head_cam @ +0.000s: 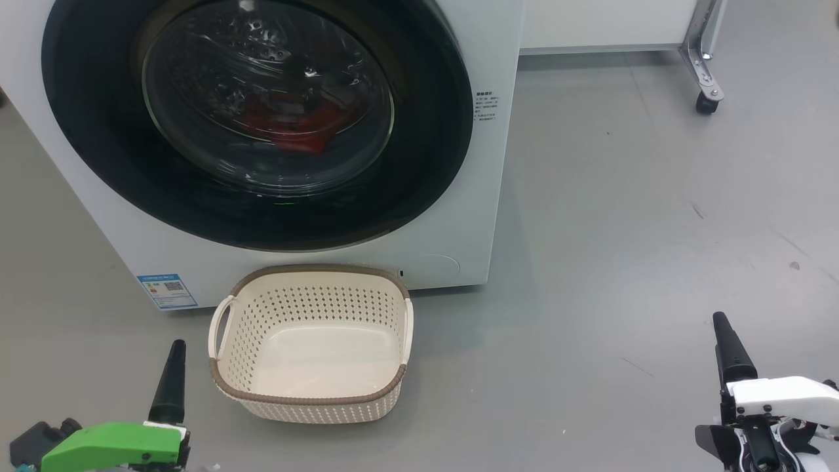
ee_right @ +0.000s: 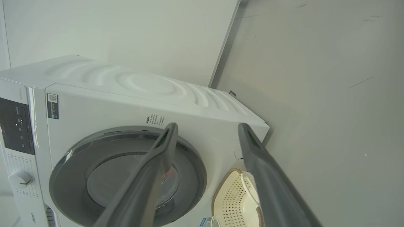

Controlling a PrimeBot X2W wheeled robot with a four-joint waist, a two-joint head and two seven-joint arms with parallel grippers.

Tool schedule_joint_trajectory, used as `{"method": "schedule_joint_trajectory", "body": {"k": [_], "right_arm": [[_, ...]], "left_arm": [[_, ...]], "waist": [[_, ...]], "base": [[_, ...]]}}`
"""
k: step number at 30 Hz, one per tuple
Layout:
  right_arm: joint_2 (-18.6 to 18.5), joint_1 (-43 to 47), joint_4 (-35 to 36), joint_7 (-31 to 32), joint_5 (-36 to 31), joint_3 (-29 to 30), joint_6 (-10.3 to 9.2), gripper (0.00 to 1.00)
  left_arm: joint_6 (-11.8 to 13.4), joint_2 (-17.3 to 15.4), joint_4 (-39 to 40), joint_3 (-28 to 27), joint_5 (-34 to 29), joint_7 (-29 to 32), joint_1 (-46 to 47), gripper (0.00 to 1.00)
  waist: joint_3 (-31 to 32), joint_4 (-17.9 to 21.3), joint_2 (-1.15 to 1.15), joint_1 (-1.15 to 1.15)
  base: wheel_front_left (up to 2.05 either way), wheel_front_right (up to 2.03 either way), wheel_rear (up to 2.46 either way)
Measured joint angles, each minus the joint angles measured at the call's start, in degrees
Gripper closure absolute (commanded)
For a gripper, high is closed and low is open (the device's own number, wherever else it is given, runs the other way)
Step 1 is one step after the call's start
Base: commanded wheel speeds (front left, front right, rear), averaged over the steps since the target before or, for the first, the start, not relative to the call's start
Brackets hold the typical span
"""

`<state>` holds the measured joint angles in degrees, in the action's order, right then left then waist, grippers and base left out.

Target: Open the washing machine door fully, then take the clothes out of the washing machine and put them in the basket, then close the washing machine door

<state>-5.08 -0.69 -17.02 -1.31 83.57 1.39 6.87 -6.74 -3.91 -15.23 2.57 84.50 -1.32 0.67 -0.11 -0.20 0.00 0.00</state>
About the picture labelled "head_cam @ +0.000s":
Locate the silver metal partition leg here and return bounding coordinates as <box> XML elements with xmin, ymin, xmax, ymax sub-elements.
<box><xmin>678</xmin><ymin>0</ymin><xmax>728</xmax><ymax>102</ymax></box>

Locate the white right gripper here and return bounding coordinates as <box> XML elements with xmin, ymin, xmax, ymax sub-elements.
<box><xmin>695</xmin><ymin>312</ymin><xmax>839</xmax><ymax>472</ymax></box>

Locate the red and white garment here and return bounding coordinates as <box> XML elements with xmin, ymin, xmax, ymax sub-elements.
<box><xmin>236</xmin><ymin>105</ymin><xmax>341</xmax><ymax>156</ymax></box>

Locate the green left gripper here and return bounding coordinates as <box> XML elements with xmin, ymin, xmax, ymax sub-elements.
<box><xmin>41</xmin><ymin>340</ymin><xmax>192</xmax><ymax>472</ymax></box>

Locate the cream perforated laundry basket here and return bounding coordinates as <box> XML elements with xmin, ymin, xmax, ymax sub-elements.
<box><xmin>208</xmin><ymin>264</ymin><xmax>414</xmax><ymax>425</ymax></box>

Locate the black round glass washer door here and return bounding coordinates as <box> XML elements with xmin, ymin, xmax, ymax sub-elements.
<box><xmin>41</xmin><ymin>0</ymin><xmax>474</xmax><ymax>252</ymax></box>

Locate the blue energy label sticker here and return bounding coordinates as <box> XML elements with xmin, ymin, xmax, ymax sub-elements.
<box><xmin>136</xmin><ymin>273</ymin><xmax>198</xmax><ymax>311</ymax></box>

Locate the white partition panel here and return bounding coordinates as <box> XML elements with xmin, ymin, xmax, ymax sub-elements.
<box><xmin>520</xmin><ymin>0</ymin><xmax>699</xmax><ymax>53</ymax></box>

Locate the white front-load washing machine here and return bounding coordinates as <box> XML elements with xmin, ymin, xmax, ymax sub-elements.
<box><xmin>0</xmin><ymin>0</ymin><xmax>525</xmax><ymax>312</ymax></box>

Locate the steel perforated washer drum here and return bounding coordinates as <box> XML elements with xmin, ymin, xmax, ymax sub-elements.
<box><xmin>143</xmin><ymin>0</ymin><xmax>395</xmax><ymax>195</ymax></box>

